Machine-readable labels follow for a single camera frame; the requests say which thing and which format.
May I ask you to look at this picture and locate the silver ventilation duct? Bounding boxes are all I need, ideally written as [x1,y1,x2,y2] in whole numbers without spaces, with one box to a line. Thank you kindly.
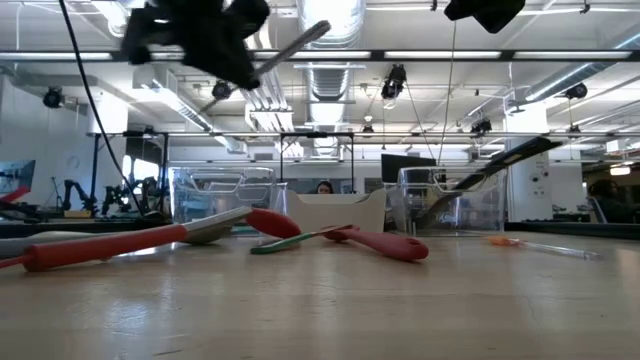
[298,0,367,161]

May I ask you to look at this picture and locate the black slotted spoon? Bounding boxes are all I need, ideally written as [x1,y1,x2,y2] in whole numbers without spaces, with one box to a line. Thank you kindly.
[419,142,565,230]
[417,135,565,230]

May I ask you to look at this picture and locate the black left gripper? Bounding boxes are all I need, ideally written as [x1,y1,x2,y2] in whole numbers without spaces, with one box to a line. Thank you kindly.
[121,0,271,91]

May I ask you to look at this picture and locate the green-handled spreader knife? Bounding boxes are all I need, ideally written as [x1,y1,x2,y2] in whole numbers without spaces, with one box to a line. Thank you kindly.
[249,223,355,256]

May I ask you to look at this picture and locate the black monitor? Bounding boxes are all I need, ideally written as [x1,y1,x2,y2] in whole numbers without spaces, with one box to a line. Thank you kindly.
[380,153,439,184]

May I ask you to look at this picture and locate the steel butter knife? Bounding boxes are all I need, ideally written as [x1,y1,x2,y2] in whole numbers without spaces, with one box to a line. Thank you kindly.
[199,19,332,115]

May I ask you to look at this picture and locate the grey plastic spoon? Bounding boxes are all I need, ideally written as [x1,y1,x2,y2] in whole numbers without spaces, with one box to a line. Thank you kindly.
[0,225,239,260]

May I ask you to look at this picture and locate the blue wall screen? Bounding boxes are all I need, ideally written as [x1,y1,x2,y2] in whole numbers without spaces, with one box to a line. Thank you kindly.
[0,159,37,204]

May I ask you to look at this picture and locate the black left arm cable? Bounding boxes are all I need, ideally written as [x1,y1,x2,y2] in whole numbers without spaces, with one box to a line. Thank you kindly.
[58,0,146,217]

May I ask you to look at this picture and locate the black metal workstation frame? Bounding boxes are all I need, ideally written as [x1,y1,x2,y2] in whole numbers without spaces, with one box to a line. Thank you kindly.
[87,130,171,217]
[278,131,356,194]

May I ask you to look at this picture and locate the orange spatula with clear handle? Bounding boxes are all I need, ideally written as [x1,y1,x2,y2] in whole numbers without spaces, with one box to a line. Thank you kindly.
[487,234,604,262]

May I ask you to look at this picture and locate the clear plastic bin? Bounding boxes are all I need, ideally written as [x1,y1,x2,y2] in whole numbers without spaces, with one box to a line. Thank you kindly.
[168,166,289,235]
[384,166,507,236]

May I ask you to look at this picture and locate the red ladle with steel neck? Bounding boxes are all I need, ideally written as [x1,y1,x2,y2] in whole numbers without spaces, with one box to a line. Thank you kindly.
[0,207,303,274]

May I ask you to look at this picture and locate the black aluminium table frame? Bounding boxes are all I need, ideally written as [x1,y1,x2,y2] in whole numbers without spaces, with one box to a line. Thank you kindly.
[0,215,640,240]

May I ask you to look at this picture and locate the white plastic bin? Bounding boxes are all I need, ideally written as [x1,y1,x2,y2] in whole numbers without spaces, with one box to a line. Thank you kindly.
[283,188,389,235]

